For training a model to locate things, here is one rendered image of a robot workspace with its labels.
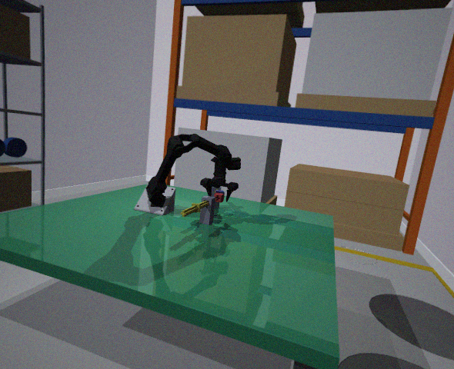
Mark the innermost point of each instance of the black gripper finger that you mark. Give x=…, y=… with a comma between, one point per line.
x=228, y=194
x=209, y=190

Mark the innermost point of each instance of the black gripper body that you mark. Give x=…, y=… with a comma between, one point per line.
x=231, y=186

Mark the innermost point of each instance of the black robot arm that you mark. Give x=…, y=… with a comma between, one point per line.
x=175, y=148

